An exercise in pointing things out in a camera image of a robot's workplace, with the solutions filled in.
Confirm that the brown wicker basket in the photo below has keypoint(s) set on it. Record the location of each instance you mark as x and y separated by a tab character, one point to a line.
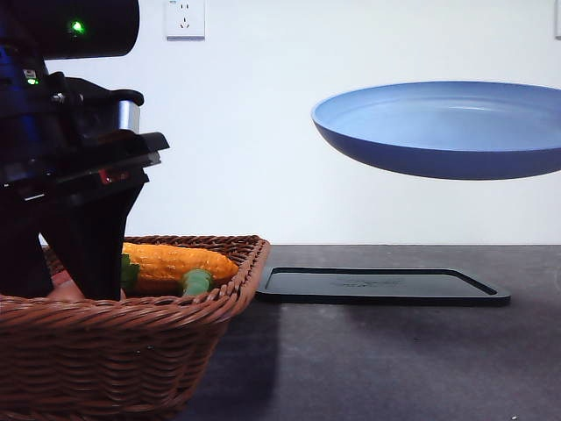
147	358

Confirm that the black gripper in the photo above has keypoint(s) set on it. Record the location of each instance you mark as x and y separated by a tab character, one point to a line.
78	146

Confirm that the red toy carrot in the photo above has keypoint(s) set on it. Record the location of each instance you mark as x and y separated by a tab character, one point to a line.
129	276

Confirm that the white wall switch plate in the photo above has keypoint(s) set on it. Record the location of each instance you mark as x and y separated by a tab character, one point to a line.
557	19

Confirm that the orange toy corn cob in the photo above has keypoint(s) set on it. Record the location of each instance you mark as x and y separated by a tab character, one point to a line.
148	268

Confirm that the white wall socket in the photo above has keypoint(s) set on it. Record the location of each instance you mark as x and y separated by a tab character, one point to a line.
186	20

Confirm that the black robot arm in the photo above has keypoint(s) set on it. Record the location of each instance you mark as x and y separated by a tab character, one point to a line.
49	30

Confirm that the blue plate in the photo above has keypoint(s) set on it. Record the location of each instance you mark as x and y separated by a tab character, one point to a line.
470	130

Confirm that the black tray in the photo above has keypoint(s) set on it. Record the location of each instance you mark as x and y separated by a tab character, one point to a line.
386	286

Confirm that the brown egg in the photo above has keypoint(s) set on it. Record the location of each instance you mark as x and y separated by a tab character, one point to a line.
65	291

